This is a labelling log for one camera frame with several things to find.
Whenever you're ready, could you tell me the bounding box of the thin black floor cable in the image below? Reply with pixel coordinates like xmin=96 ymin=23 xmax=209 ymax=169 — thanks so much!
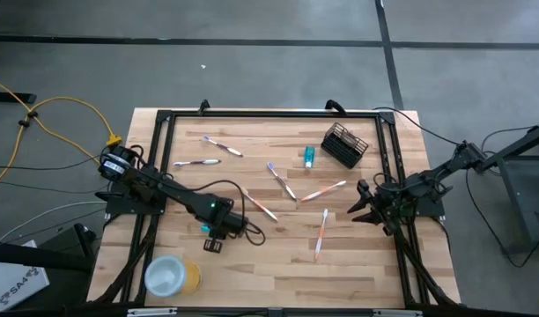
xmin=0 ymin=153 xmax=103 ymax=171
xmin=0 ymin=178 xmax=113 ymax=195

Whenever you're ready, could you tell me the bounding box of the orange white toothbrush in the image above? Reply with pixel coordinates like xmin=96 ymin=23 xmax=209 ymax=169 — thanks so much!
xmin=299 ymin=180 xmax=348 ymax=203
xmin=240 ymin=187 xmax=279 ymax=223
xmin=313 ymin=208 xmax=329 ymax=262

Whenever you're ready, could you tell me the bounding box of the black cable off table corner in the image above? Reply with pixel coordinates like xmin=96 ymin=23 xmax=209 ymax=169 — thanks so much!
xmin=372 ymin=106 xmax=461 ymax=146

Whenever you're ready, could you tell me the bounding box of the yellow cup white inside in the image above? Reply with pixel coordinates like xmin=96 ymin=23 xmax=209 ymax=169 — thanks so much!
xmin=144 ymin=254 xmax=203 ymax=299

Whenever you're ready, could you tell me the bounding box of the silver metal bracket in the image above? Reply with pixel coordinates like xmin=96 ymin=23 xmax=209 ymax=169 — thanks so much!
xmin=127 ymin=307 xmax=178 ymax=317
xmin=373 ymin=308 xmax=424 ymax=317

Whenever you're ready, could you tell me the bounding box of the black flat floor bar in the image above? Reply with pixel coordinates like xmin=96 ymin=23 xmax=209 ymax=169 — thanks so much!
xmin=0 ymin=91 xmax=38 ymax=105

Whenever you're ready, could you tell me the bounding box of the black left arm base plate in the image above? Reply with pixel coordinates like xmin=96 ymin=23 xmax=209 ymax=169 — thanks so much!
xmin=105 ymin=179 xmax=170 ymax=217

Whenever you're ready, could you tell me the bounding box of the black desk frame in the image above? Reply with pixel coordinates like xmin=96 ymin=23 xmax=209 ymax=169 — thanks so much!
xmin=480 ymin=119 xmax=539 ymax=256

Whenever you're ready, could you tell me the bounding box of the black wire basket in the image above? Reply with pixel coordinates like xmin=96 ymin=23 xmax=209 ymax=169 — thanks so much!
xmin=320 ymin=122 xmax=370 ymax=170

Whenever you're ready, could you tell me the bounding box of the purple white toothbrush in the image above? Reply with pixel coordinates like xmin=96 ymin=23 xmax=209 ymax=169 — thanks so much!
xmin=202 ymin=135 xmax=244 ymax=158
xmin=266 ymin=161 xmax=298 ymax=202
xmin=173 ymin=158 xmax=222 ymax=167

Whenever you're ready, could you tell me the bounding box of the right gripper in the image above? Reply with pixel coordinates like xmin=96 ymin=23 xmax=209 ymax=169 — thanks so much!
xmin=346 ymin=179 xmax=405 ymax=237

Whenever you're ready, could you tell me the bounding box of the black stand leg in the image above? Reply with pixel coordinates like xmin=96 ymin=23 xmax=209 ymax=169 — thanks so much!
xmin=0 ymin=222 xmax=99 ymax=274

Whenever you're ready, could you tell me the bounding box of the black looping floor cable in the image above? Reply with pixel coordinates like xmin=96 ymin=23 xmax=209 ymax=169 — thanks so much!
xmin=464 ymin=166 xmax=539 ymax=269

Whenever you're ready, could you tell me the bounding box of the yellow extension cable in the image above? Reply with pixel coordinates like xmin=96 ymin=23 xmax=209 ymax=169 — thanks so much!
xmin=0 ymin=75 xmax=104 ymax=167
xmin=0 ymin=95 xmax=123 ymax=195

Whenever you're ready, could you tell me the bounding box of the white printed box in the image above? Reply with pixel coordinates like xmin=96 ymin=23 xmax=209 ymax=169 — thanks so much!
xmin=0 ymin=240 xmax=51 ymax=313

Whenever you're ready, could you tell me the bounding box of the white floor cable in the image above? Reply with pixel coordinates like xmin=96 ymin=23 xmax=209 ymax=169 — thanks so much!
xmin=0 ymin=200 xmax=108 ymax=243

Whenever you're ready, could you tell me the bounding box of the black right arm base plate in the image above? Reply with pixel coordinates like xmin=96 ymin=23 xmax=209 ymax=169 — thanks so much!
xmin=380 ymin=182 xmax=447 ymax=220

